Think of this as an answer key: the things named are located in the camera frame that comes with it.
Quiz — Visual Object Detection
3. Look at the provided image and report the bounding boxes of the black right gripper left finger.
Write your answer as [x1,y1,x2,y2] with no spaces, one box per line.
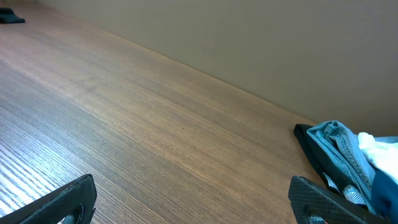
[1,174,97,224]

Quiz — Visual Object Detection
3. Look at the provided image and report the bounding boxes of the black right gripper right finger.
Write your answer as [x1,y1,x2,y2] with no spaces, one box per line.
[288,175,389,224]

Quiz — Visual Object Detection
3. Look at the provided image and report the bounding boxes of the black polo shirt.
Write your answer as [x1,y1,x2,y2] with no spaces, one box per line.
[0,7,25,24]

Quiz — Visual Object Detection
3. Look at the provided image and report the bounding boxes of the black folded garment in pile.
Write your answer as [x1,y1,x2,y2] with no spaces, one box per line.
[293,124,363,203]

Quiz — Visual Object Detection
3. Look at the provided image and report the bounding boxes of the light blue denim jeans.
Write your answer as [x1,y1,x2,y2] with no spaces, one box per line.
[307,121,383,216]

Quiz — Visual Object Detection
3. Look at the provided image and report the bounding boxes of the dark blue folded garment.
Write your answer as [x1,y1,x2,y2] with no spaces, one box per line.
[371,170,398,224]

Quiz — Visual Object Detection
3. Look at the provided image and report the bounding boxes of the white folded shirt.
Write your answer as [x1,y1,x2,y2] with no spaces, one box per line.
[358,133,397,183]

